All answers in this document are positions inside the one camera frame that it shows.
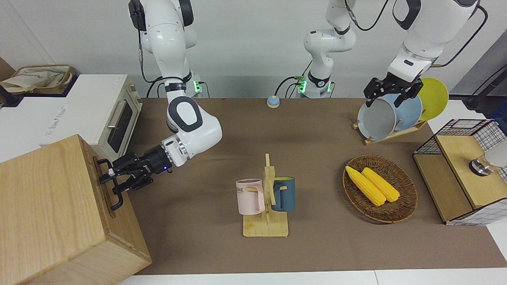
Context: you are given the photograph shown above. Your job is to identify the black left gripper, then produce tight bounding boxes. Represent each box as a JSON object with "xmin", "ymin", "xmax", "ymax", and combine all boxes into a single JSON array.
[{"xmin": 364, "ymin": 72, "xmax": 423, "ymax": 108}]

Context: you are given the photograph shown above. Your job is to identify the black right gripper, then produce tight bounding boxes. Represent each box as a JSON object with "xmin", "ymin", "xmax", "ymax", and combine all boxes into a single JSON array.
[{"xmin": 98, "ymin": 145, "xmax": 175, "ymax": 195}]

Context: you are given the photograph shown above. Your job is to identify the wooden drawer with black handle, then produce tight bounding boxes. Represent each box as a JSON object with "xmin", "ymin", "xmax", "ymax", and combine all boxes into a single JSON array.
[{"xmin": 93, "ymin": 156, "xmax": 124, "ymax": 218}]

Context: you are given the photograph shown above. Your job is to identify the light wooden drawer cabinet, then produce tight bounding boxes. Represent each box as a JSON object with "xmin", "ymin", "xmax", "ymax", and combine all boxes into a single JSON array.
[{"xmin": 0, "ymin": 134, "xmax": 152, "ymax": 285}]

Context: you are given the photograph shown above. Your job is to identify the light blue plate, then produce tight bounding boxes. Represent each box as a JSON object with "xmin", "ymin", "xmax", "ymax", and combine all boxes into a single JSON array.
[{"xmin": 382, "ymin": 94, "xmax": 423, "ymax": 132}]

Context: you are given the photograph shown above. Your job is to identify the grey plate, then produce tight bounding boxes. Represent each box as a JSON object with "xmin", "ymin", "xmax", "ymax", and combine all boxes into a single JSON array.
[{"xmin": 358, "ymin": 98, "xmax": 396, "ymax": 142}]

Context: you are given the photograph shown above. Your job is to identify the wooden plate rack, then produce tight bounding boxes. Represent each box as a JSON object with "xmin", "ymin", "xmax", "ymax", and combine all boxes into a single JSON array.
[{"xmin": 353, "ymin": 119, "xmax": 428, "ymax": 146}]

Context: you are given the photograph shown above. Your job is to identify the yellow plate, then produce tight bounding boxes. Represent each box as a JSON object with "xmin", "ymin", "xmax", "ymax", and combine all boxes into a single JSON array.
[{"xmin": 416, "ymin": 78, "xmax": 449, "ymax": 122}]

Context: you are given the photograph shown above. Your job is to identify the white toaster oven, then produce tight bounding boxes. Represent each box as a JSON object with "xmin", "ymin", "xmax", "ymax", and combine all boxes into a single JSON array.
[{"xmin": 39, "ymin": 74, "xmax": 143, "ymax": 163}]

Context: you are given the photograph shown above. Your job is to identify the black tripod stand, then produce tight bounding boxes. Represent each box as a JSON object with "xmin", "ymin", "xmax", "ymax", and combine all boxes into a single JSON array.
[{"xmin": 448, "ymin": 65, "xmax": 507, "ymax": 115}]

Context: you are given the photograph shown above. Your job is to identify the yellow corn cob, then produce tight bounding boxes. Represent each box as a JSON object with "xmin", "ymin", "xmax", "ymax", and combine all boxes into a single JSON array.
[
  {"xmin": 345, "ymin": 165, "xmax": 387, "ymax": 206},
  {"xmin": 361, "ymin": 167, "xmax": 400, "ymax": 203}
]

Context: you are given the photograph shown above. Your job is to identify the clear glass cup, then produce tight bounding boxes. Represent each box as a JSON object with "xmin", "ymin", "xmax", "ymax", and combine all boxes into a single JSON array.
[{"xmin": 469, "ymin": 141, "xmax": 507, "ymax": 177}]

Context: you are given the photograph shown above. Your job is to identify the brown wicker basket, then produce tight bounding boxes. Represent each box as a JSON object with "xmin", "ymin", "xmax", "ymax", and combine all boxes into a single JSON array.
[{"xmin": 343, "ymin": 154, "xmax": 418, "ymax": 224}]

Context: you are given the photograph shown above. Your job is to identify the pink mug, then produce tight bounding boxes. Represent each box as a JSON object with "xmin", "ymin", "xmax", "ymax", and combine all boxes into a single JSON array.
[{"xmin": 236, "ymin": 179, "xmax": 265, "ymax": 215}]

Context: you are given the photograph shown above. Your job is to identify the beige cloth bag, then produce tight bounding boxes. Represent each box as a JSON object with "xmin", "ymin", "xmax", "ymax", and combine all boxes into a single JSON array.
[{"xmin": 2, "ymin": 67, "xmax": 66, "ymax": 93}]

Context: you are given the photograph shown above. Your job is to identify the wooden mug rack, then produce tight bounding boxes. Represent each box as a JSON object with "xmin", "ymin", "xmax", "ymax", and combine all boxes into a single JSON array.
[{"xmin": 242, "ymin": 154, "xmax": 290, "ymax": 238}]

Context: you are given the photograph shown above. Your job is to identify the dark blue mug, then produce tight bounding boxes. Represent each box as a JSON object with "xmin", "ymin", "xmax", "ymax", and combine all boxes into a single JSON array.
[{"xmin": 271, "ymin": 177, "xmax": 296, "ymax": 212}]

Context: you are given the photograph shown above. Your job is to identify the brown table mat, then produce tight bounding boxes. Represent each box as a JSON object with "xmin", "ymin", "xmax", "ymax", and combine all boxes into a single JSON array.
[{"xmin": 119, "ymin": 97, "xmax": 507, "ymax": 276}]

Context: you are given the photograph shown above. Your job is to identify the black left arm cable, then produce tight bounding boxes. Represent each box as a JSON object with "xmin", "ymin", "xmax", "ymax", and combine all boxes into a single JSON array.
[{"xmin": 344, "ymin": 0, "xmax": 488, "ymax": 68}]

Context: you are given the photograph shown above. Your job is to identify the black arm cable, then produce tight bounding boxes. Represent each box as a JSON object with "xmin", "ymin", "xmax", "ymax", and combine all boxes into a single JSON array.
[
  {"xmin": 137, "ymin": 30, "xmax": 187, "ymax": 98},
  {"xmin": 344, "ymin": 0, "xmax": 488, "ymax": 68}
]

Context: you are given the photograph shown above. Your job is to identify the black wire shelf wooden boards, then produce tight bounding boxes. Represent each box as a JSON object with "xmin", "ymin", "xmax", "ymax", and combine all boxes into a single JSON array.
[{"xmin": 413, "ymin": 118, "xmax": 507, "ymax": 227}]

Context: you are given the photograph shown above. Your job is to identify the black base cable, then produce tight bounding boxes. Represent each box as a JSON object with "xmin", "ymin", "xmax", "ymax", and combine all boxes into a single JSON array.
[{"xmin": 274, "ymin": 59, "xmax": 314, "ymax": 99}]

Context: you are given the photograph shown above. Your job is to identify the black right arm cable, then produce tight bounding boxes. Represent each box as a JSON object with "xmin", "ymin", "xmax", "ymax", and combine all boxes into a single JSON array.
[{"xmin": 137, "ymin": 30, "xmax": 187, "ymax": 98}]

